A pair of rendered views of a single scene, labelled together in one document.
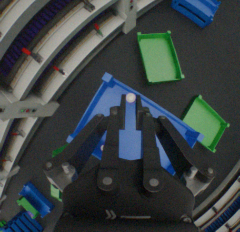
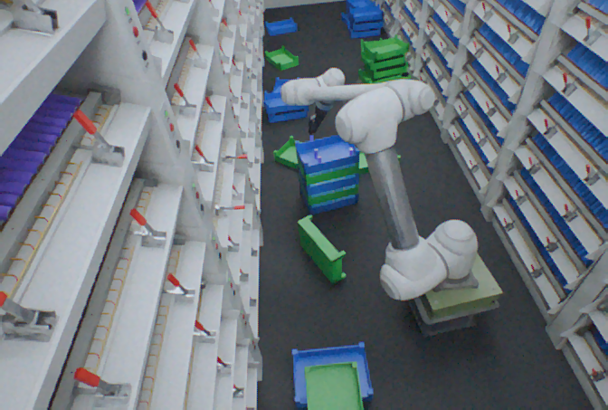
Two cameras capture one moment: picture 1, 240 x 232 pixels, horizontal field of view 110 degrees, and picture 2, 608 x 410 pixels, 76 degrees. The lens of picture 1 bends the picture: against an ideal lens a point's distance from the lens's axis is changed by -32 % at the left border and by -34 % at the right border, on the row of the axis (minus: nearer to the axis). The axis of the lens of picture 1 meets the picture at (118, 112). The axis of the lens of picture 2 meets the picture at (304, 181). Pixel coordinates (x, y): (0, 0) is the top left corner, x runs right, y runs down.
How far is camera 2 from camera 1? 1.97 m
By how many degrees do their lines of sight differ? 50
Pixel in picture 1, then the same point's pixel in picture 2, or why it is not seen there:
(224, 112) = not seen: hidden behind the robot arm
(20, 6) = (243, 125)
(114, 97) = (304, 154)
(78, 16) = (250, 141)
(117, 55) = (273, 176)
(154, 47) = (291, 155)
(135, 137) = (327, 157)
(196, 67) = not seen: hidden behind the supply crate
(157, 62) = not seen: hidden behind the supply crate
